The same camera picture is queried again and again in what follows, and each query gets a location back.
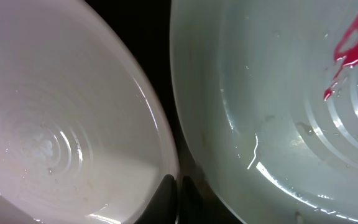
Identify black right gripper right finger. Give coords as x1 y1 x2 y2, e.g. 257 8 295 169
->
178 176 242 224

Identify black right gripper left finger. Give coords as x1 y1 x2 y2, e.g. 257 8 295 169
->
135 174 177 224

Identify pink plate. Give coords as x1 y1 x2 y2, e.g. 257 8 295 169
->
0 1 179 223

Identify dark brown serving tray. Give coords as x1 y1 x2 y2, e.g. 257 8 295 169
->
84 0 217 200

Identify grey plate with red stain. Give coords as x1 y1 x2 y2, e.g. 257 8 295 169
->
170 0 358 223

